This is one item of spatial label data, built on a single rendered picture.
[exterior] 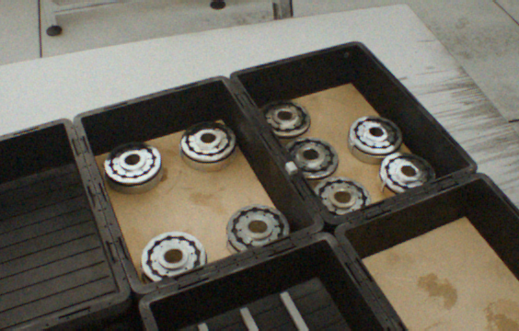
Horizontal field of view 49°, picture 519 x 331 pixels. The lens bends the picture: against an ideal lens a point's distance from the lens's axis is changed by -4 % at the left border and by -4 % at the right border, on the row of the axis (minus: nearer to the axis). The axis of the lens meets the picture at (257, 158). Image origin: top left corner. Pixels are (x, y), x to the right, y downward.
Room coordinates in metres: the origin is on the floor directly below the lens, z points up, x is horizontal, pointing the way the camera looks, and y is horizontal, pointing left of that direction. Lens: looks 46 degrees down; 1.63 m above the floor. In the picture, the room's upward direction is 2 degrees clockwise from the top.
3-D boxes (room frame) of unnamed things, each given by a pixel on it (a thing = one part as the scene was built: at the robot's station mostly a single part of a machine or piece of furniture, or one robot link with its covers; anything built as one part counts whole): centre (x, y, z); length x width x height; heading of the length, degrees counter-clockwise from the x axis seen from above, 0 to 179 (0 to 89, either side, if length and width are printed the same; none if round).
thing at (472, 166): (0.78, -0.16, 0.92); 0.40 x 0.30 x 0.02; 26
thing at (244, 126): (0.65, 0.11, 0.87); 0.40 x 0.30 x 0.11; 26
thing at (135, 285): (0.65, 0.11, 0.92); 0.40 x 0.30 x 0.02; 26
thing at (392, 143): (0.82, -0.22, 0.86); 0.10 x 0.10 x 0.01
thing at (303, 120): (0.85, -0.05, 0.86); 0.10 x 0.10 x 0.01
